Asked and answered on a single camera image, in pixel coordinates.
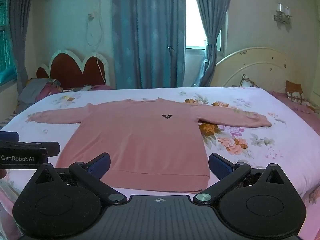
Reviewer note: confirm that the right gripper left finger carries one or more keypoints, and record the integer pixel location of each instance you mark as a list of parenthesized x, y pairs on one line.
[(89, 176)]

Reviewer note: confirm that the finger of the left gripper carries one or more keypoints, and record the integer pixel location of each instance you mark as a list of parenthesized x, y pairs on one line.
[(9, 136)]

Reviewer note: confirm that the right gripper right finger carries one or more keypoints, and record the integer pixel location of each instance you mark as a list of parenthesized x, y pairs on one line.
[(230, 176)]

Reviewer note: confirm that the pink long-sleeve sweater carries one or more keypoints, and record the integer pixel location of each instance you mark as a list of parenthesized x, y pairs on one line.
[(154, 145)]

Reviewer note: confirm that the pile of clothes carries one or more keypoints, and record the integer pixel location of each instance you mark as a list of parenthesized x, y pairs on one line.
[(36, 90)]

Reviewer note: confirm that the left hand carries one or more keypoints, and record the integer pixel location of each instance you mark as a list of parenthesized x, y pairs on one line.
[(3, 173)]

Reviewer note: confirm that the red heart-shaped headboard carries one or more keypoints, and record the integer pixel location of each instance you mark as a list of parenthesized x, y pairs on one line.
[(67, 68)]

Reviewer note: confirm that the orange patterned pillow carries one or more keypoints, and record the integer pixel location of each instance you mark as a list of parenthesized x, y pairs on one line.
[(295, 93)]

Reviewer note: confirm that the cream round headboard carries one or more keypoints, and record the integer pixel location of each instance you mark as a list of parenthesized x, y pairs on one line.
[(268, 68)]

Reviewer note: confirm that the grey left curtain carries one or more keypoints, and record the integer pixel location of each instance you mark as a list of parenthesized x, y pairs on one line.
[(17, 23)]

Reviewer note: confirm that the blue centre curtain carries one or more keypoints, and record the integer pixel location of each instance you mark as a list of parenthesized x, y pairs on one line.
[(149, 43)]

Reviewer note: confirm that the blue tied right curtain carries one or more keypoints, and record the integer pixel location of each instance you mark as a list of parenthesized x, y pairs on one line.
[(213, 13)]

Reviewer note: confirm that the crystal wall lamp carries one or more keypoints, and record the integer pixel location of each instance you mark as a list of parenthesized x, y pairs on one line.
[(283, 14)]

